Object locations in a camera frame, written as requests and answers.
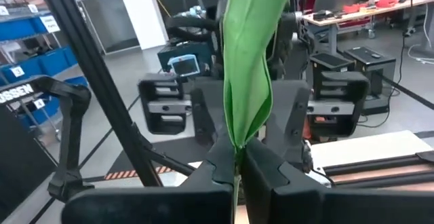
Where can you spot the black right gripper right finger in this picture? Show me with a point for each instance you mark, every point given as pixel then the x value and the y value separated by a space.
pixel 278 200

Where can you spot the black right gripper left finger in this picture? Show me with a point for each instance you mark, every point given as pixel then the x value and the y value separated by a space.
pixel 203 203

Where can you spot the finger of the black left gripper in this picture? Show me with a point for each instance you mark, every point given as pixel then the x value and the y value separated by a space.
pixel 290 115
pixel 207 112

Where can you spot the red artificial tulip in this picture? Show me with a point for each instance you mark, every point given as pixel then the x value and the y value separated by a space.
pixel 247 64

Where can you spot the black background robot arm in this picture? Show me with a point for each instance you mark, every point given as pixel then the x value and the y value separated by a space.
pixel 69 139

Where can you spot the teal framed tablet screen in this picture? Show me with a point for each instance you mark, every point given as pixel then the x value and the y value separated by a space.
pixel 184 67

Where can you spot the black flat equipment case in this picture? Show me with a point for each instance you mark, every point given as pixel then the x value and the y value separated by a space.
pixel 371 61
pixel 330 61

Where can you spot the wooden top workbench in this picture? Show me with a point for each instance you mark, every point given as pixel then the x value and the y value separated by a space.
pixel 334 20

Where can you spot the blue storage bin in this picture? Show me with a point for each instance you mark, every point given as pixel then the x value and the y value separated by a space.
pixel 54 61

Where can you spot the orange plastic part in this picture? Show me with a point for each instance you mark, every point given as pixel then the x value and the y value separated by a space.
pixel 352 8
pixel 386 1

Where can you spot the blue bin with white label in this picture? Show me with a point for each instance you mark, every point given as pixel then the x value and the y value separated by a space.
pixel 20 30

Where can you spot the grey metal shelf rack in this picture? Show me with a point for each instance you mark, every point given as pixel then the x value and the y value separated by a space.
pixel 23 15

